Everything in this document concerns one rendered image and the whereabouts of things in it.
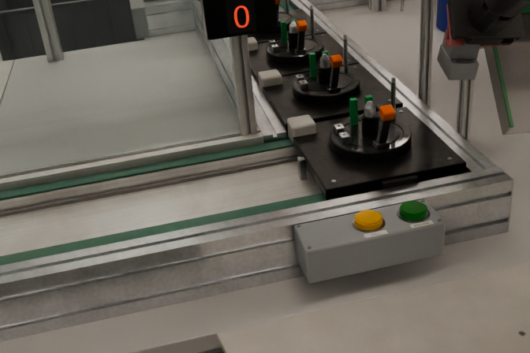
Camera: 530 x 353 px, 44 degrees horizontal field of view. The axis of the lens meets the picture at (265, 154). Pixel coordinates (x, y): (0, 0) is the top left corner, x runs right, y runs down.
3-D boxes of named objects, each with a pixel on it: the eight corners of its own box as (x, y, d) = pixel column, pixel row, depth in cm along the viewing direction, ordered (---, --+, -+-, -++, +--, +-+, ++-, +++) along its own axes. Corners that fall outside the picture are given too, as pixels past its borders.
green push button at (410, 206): (431, 223, 97) (432, 211, 96) (405, 228, 96) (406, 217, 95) (419, 209, 100) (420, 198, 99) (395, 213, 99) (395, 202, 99)
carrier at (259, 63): (360, 70, 152) (359, 17, 146) (258, 87, 148) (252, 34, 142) (327, 39, 173) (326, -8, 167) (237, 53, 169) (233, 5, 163)
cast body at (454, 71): (475, 80, 104) (486, 40, 99) (447, 80, 103) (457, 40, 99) (458, 53, 110) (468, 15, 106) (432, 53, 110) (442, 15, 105)
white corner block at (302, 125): (317, 143, 122) (316, 123, 120) (293, 146, 122) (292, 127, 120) (310, 131, 126) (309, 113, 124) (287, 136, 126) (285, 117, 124)
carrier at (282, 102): (403, 112, 131) (404, 52, 125) (285, 133, 127) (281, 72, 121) (360, 71, 152) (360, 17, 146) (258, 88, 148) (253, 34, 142)
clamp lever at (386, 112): (389, 144, 110) (396, 112, 104) (378, 146, 109) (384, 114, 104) (381, 128, 112) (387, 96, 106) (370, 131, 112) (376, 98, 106)
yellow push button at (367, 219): (386, 232, 96) (386, 221, 95) (360, 238, 95) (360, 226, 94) (376, 217, 99) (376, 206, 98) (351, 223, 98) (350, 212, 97)
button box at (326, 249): (444, 255, 98) (446, 221, 95) (308, 285, 95) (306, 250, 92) (423, 229, 104) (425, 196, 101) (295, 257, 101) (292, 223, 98)
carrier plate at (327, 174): (465, 172, 109) (466, 161, 108) (326, 200, 105) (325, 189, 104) (406, 115, 129) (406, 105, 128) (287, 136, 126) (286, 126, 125)
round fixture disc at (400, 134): (424, 154, 111) (425, 143, 110) (345, 169, 109) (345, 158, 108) (392, 120, 123) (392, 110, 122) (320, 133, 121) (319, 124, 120)
